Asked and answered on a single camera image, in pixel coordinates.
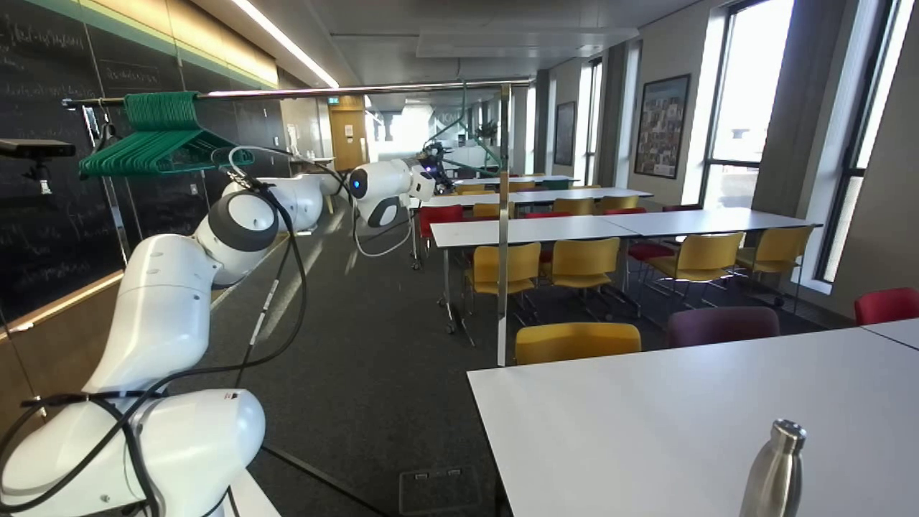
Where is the stainless steel water bottle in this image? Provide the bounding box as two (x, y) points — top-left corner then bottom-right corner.
(735, 414), (811, 517)

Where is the dark chalkboard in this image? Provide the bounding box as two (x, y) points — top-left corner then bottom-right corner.
(0, 0), (290, 326)

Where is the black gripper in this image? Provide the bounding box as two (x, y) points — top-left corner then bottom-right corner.
(416, 142), (456, 192)

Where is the ceiling light strip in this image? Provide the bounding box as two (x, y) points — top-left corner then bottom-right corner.
(228, 0), (344, 92)

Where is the bundle of green hangers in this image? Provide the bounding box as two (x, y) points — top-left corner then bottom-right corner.
(79, 90), (257, 184)

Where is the metal clothes rack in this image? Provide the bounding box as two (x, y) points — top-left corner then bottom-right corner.
(61, 79), (538, 370)

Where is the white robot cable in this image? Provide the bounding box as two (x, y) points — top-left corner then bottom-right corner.
(350, 204), (416, 266)

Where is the long white table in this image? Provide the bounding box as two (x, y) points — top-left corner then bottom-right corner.
(407, 188), (656, 213)
(428, 207), (824, 326)
(435, 172), (578, 191)

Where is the wooden door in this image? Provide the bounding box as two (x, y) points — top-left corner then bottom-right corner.
(324, 92), (373, 175)

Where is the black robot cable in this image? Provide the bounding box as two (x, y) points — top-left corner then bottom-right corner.
(0, 142), (314, 517)

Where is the purple chair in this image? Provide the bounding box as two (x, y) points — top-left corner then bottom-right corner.
(664, 304), (784, 350)

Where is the small white robot table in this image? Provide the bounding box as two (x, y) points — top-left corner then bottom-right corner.
(228, 468), (287, 517)

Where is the tall glass window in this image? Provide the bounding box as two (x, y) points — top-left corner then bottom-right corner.
(573, 59), (608, 192)
(801, 0), (919, 296)
(682, 0), (798, 211)

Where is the framed colourful poster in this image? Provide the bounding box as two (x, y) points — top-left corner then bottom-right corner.
(631, 72), (695, 184)

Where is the white work table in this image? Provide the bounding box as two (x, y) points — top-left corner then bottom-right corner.
(466, 326), (919, 517)

